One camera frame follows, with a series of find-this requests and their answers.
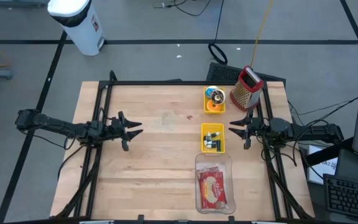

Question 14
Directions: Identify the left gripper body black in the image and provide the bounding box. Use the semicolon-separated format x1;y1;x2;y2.
104;111;131;152

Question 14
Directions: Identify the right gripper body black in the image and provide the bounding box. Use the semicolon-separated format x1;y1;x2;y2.
244;109;272;150

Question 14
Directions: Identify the orange toy donut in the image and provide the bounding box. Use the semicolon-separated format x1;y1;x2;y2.
206;100;223;113

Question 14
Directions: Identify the yellow plastic basket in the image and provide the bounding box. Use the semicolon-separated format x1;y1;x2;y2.
201;123;226;154
203;86;227;114

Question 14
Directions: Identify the clear plastic container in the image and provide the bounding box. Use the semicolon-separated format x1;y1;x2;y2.
195;152;236;215

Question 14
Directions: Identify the red metal box grater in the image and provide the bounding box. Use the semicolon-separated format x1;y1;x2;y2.
229;65;265;112

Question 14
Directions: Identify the red snack packet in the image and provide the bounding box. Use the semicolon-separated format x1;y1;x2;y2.
196;166;220;181
199;170;229;210

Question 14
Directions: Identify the black floor mat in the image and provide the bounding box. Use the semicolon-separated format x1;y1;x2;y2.
206;62;287;86

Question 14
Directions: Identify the white paper sheet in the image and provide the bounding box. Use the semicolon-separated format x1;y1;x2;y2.
306;145;338;185

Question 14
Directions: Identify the dark grey closed laptop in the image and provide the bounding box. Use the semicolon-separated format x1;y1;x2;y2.
334;148;358;185

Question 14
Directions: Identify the white trash bin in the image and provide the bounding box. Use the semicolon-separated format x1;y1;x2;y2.
47;0;106;56

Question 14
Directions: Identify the black computer keyboard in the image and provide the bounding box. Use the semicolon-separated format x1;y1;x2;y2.
323;173;358;222

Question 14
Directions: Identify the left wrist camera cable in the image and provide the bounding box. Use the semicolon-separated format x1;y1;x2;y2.
99;107;112;121

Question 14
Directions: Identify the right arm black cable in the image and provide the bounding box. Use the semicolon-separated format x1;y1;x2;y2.
256;136;298;166

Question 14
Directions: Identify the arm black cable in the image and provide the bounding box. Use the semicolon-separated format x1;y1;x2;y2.
57;142;86;181
256;136;298;166

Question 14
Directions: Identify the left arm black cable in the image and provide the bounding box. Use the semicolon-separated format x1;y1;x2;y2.
57;142;86;181

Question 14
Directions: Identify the black aluminium table frame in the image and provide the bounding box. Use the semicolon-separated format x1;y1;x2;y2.
50;70;316;224

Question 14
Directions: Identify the black coiled floor cable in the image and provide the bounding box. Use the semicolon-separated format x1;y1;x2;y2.
208;0;229;65

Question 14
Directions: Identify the yellow floor cable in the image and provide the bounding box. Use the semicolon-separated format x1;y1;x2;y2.
249;0;273;68

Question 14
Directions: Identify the thin black floor cable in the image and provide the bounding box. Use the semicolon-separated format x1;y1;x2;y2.
153;0;213;17

